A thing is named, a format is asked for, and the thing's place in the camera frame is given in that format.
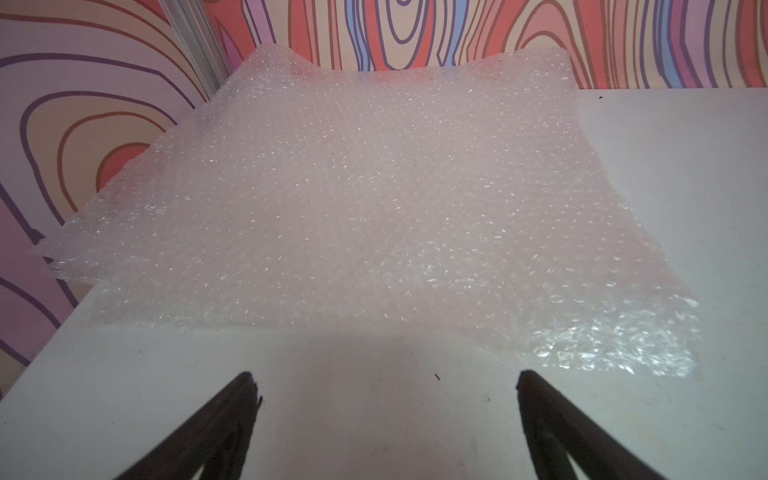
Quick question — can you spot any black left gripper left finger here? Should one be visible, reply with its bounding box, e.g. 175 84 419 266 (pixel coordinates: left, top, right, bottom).
119 372 263 479

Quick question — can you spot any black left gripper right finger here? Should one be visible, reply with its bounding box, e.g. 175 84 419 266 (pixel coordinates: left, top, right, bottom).
516 370 664 480

